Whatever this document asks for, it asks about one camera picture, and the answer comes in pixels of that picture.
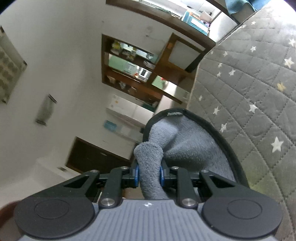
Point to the blue small cabinet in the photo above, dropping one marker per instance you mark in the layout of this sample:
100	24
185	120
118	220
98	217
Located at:
193	20

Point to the dark wooden desk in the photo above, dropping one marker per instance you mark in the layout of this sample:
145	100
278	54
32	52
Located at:
179	58

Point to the dark wooden shelf unit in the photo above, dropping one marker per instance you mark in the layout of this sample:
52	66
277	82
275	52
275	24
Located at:
127	68

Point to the grey microfibre cloth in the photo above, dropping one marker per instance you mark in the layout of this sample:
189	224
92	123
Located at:
183	139

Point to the blue sofa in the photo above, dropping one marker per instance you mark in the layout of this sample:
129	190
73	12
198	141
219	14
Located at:
234	6

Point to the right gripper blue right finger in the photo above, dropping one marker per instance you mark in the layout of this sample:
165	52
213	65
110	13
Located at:
179	179

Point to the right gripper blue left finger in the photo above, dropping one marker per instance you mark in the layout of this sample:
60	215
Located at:
115	182

